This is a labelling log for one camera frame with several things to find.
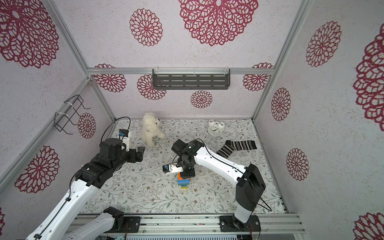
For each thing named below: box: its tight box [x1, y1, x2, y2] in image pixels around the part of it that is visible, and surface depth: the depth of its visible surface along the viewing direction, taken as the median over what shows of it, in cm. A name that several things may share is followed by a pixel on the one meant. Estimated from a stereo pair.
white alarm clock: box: [208, 119, 225, 137], surface depth 105 cm
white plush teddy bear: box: [142, 112, 166, 148], surface depth 98 cm
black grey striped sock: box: [216, 140, 258, 159], surface depth 106 cm
